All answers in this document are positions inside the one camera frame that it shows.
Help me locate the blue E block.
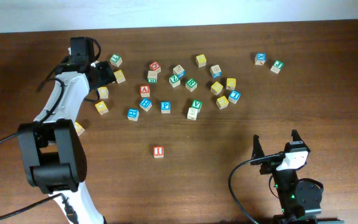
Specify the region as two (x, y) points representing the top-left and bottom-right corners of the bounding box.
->
(127, 108), (139, 121)

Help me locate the yellow block right lower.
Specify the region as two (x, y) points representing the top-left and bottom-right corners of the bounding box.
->
(216, 96), (229, 110)

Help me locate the blue X block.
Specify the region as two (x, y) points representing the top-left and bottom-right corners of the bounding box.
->
(254, 52), (267, 65)

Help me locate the wooden leaf block blue side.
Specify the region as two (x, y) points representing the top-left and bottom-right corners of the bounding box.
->
(173, 65), (185, 79)

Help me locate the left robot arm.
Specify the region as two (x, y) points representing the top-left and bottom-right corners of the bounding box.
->
(17, 37), (116, 223)

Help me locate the yellow block right upper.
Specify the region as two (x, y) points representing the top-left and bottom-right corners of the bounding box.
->
(226, 78), (236, 90)

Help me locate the wooden picture block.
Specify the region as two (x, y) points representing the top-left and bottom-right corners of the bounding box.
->
(187, 108), (198, 120)

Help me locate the red block top centre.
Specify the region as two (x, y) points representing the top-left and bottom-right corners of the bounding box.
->
(149, 61), (161, 73)

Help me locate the green R block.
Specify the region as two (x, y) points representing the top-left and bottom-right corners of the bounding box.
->
(185, 78), (198, 91)

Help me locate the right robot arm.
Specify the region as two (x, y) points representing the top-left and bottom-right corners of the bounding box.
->
(250, 129), (344, 224)

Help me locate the blue P block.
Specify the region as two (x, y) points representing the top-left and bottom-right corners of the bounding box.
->
(160, 101), (171, 114)

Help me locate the red A block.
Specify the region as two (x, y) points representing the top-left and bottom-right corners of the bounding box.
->
(139, 85), (150, 98)

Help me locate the blue I block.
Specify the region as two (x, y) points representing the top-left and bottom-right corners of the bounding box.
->
(228, 90), (241, 104)

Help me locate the blue F block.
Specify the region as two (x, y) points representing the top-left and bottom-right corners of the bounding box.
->
(139, 98), (152, 111)

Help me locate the yellow block lower left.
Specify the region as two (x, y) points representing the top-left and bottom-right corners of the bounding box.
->
(95, 101), (109, 115)

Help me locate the green Z block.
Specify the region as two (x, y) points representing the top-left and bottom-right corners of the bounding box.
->
(169, 75), (180, 88)

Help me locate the wooden block blue D side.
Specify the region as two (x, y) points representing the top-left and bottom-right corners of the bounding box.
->
(210, 65), (222, 78)

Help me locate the green L block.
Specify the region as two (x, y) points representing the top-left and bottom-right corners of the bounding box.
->
(109, 54), (122, 67)

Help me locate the yellow block beside it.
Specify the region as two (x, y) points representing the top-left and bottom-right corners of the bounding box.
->
(114, 70), (126, 83)

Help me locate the red I block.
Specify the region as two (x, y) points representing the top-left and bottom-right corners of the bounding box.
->
(153, 146), (164, 159)

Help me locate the green V block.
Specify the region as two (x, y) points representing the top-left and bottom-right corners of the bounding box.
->
(191, 100), (203, 112)

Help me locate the green J block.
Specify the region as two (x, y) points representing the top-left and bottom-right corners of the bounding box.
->
(270, 60), (284, 74)

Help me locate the yellow block top centre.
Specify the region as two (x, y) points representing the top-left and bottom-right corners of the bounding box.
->
(196, 54), (207, 68)

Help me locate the yellow block far left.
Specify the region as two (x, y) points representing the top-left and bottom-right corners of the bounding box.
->
(74, 122), (85, 136)

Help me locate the yellow block right cluster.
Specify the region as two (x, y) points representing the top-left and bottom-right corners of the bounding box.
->
(211, 82), (223, 95)

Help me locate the wooden block green side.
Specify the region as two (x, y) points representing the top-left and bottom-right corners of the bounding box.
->
(147, 70), (158, 83)

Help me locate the yellow C block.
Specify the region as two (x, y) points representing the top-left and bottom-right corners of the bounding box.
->
(98, 86), (109, 99)

